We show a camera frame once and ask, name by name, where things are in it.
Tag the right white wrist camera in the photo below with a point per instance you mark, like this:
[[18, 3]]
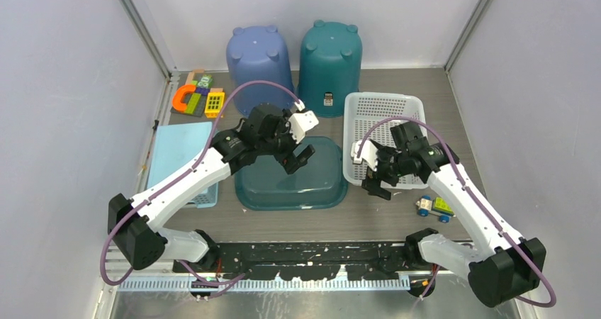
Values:
[[365, 152]]

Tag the white plastic basket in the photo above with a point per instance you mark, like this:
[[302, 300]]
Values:
[[362, 110]]

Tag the white cable duct strip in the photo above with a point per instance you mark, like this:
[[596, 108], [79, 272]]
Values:
[[339, 283]]

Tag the purple toy block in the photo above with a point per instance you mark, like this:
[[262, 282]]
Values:
[[202, 91]]

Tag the light blue plastic basket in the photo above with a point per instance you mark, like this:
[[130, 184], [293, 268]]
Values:
[[174, 146]]

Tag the small toy car blue wheels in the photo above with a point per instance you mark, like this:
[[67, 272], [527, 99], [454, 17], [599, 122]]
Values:
[[424, 209]]

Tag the yellow toy block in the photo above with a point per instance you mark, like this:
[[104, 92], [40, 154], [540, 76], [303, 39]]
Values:
[[214, 103]]

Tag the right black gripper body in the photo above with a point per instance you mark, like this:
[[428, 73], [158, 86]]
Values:
[[389, 161]]

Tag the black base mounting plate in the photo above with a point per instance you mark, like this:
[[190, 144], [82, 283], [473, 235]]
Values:
[[309, 261]]

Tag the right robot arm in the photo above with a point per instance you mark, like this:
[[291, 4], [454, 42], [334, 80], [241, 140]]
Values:
[[503, 265]]

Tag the teal plastic basket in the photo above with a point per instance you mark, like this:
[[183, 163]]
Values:
[[264, 185]]

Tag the orange toy arch block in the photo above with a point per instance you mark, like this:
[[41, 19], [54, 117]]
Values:
[[178, 102]]

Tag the teal plastic bucket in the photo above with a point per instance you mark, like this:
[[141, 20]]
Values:
[[330, 67]]

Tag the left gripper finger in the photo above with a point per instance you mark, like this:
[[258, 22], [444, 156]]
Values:
[[292, 164], [307, 153]]

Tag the lime green toy brick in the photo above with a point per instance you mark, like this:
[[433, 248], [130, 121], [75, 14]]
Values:
[[440, 206]]

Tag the blue plastic bucket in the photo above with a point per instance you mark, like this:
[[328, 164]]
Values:
[[259, 53]]

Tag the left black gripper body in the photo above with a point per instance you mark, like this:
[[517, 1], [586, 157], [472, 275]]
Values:
[[281, 145]]

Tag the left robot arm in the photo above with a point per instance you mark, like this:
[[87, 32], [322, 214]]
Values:
[[136, 224]]

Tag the lime green long brick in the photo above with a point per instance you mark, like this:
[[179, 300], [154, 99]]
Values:
[[192, 103]]

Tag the green numbered toy block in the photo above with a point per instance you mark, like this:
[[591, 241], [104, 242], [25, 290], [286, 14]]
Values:
[[206, 81]]

